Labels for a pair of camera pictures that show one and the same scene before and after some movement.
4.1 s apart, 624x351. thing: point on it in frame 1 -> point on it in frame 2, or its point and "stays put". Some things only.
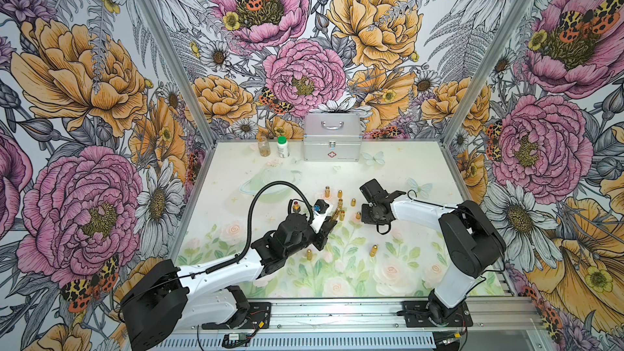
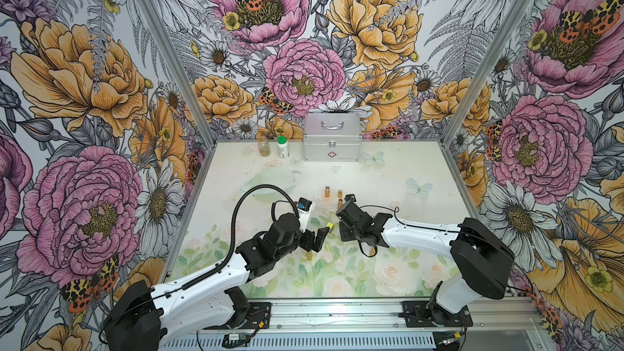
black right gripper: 365,217 -> 344,234
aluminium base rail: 497,325 stays put
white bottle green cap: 283,147 stays put
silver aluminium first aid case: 332,136 stays put
